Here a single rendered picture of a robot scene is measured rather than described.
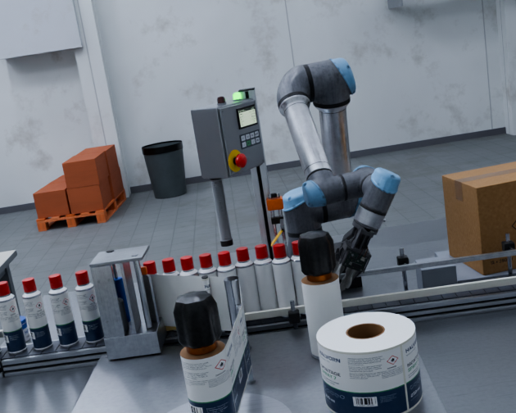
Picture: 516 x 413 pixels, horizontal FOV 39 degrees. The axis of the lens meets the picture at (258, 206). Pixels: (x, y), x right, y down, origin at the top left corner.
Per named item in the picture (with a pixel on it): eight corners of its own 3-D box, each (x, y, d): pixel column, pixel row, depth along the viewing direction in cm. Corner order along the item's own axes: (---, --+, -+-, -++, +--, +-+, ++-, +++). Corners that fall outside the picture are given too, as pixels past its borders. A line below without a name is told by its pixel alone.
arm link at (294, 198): (283, 228, 248) (276, 189, 246) (321, 220, 250) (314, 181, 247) (290, 236, 237) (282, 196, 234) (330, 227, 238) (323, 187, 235)
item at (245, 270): (245, 323, 202) (233, 252, 197) (242, 316, 207) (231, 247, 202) (263, 319, 202) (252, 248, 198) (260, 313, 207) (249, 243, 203)
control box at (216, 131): (201, 179, 200) (189, 109, 195) (238, 165, 213) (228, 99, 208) (230, 178, 194) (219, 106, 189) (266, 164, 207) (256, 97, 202)
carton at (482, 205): (483, 275, 218) (476, 188, 212) (449, 255, 241) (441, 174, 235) (576, 256, 222) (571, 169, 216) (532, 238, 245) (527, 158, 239)
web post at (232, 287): (233, 353, 183) (221, 283, 179) (233, 346, 188) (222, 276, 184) (251, 351, 183) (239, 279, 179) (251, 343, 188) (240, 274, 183)
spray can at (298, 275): (307, 317, 199) (296, 245, 195) (294, 313, 203) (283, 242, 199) (320, 310, 202) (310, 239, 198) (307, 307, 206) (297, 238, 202)
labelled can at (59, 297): (58, 349, 204) (42, 279, 199) (63, 341, 209) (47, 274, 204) (76, 347, 204) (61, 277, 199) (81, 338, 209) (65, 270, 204)
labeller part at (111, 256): (89, 267, 185) (88, 263, 185) (99, 255, 196) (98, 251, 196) (142, 260, 184) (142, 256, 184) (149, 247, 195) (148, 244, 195)
